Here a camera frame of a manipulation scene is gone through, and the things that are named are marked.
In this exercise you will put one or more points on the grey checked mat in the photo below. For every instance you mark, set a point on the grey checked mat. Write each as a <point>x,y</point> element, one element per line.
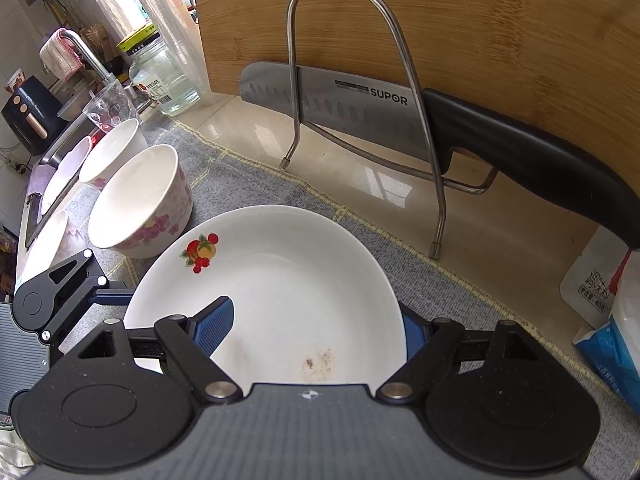
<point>280,185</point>

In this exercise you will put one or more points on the glass jar yellow lid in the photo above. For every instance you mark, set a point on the glass jar yellow lid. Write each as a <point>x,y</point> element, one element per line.
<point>165,85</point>

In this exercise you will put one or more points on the white power strip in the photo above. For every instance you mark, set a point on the white power strip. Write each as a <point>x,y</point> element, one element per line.
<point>12,164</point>

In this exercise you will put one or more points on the metal faucet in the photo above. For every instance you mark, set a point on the metal faucet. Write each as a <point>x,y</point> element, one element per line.
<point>97,62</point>

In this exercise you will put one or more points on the person's light jacket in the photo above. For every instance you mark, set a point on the person's light jacket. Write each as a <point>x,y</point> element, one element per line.
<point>12,455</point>

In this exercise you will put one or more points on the white seasoning packet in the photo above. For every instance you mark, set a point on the white seasoning packet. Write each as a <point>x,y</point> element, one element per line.
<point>590,285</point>

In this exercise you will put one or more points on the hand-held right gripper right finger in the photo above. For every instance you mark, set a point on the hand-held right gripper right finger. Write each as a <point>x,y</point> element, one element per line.
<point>417,335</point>

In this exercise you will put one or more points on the white pink floral bowl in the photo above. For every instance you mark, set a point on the white pink floral bowl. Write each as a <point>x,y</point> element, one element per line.
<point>47,245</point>
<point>135,195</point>
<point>112,150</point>

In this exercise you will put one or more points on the dark air fryer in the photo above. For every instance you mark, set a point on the dark air fryer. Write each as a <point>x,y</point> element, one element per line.
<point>30,110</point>

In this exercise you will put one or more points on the clear glass mug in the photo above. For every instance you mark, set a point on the clear glass mug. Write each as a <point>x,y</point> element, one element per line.
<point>107,107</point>

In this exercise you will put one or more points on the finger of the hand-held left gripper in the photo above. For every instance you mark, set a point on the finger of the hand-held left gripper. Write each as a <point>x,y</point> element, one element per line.
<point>117,297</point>

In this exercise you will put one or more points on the bamboo cutting board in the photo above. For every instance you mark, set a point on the bamboo cutting board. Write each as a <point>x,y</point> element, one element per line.
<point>450,35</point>

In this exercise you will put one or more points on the white fruit print plate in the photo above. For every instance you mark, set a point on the white fruit print plate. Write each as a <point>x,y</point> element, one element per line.
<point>280,270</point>

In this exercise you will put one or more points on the natural bristle brush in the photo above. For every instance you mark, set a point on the natural bristle brush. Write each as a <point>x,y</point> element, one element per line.
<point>95,35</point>

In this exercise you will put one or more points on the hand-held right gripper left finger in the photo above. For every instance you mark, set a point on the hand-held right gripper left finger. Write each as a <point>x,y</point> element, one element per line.
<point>215,327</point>

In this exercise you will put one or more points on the pink white cloth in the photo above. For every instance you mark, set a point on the pink white cloth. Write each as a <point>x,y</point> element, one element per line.
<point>57,57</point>

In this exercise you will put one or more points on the white blue salt bag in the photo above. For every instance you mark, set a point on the white blue salt bag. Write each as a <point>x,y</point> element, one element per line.
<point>620,350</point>

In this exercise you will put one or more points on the white dish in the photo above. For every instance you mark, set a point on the white dish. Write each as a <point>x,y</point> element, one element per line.
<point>65,172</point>

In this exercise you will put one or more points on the tall clear plastic cup stack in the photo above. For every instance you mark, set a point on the tall clear plastic cup stack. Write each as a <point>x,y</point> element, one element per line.
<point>175,10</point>

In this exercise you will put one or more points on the steel sink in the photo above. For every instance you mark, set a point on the steel sink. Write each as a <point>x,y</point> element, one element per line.
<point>56,152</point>

